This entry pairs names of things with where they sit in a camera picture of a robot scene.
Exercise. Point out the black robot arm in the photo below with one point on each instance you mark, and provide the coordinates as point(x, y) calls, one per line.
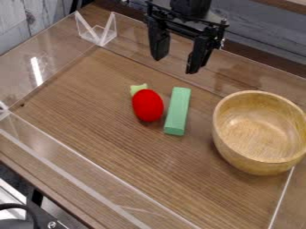
point(190, 19)

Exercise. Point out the red plush strawberry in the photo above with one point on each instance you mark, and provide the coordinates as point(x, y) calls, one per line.
point(147, 103)

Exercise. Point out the clear acrylic front barrier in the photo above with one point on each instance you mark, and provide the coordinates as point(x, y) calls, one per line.
point(89, 190)

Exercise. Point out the clear acrylic corner bracket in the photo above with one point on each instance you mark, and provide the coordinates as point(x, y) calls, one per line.
point(98, 35)

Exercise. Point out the black metal table frame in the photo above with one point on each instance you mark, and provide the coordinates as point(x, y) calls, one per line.
point(46, 220)

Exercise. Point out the wooden bowl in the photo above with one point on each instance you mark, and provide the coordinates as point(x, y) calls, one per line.
point(260, 132)

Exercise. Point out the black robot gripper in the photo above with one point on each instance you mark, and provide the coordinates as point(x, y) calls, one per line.
point(189, 18)

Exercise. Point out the green foam block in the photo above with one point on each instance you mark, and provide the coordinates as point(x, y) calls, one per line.
point(176, 120)

